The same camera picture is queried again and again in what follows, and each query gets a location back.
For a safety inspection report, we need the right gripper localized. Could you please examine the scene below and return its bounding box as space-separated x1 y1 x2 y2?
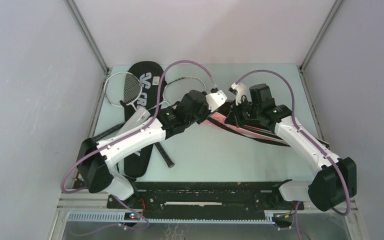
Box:
225 96 262 128

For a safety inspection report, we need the pink sport racket bag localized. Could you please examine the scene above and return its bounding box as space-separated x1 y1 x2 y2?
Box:
202 100 290 147

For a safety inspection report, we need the white shuttlecock tube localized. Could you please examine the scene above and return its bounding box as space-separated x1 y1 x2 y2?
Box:
116 106 151 136

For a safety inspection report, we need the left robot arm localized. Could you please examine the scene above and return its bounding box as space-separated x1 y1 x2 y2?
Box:
77 90 216 208

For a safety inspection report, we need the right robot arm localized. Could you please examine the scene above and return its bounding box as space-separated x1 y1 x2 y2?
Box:
229 83 357 212

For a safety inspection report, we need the white racket under pink bag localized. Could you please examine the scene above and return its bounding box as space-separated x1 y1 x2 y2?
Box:
92 76 207 142

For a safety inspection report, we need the black racket bag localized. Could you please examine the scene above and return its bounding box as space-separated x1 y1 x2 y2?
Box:
123 61 163 178

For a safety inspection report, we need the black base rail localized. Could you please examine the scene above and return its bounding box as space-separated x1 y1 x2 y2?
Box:
124 181 297 221

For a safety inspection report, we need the right aluminium frame post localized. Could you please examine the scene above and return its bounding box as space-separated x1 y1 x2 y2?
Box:
299 0 344 72

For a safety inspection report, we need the aluminium frame post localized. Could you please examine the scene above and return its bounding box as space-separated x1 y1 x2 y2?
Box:
299 0 344 72
64 0 110 138

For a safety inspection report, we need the left aluminium frame post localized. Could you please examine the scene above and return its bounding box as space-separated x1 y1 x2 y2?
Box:
64 0 110 138

